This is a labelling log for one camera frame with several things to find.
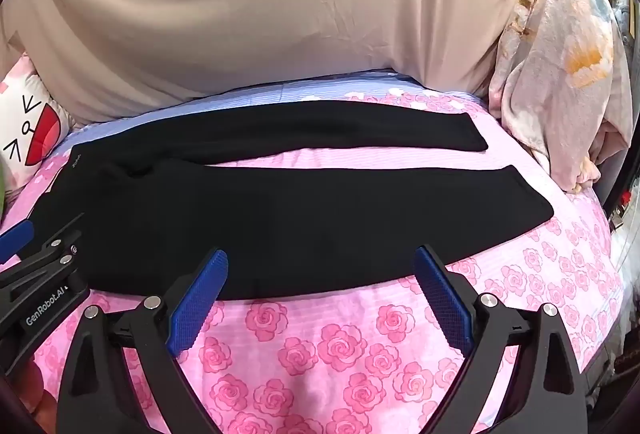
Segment cartoon face pillow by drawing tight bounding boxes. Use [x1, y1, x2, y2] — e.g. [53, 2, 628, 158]
[0, 54, 76, 189]

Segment pink rose bedsheet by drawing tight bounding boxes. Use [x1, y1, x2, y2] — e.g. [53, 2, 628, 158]
[0, 68, 626, 434]

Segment beige cloth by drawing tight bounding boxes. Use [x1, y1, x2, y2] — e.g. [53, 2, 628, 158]
[0, 0, 546, 125]

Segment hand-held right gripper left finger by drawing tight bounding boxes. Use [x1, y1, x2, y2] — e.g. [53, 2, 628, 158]
[57, 248, 230, 434]

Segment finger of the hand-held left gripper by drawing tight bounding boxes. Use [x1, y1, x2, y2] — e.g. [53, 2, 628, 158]
[0, 220, 35, 262]
[0, 213, 85, 295]

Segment person's left hand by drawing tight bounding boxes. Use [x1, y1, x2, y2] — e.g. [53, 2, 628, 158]
[12, 354, 58, 430]

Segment black pants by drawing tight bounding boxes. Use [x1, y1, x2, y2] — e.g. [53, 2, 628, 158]
[50, 100, 555, 302]

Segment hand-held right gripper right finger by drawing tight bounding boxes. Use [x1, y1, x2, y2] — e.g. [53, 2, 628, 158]
[414, 245, 588, 434]

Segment floral fleece blanket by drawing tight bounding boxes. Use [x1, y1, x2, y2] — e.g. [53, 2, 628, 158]
[487, 0, 633, 195]

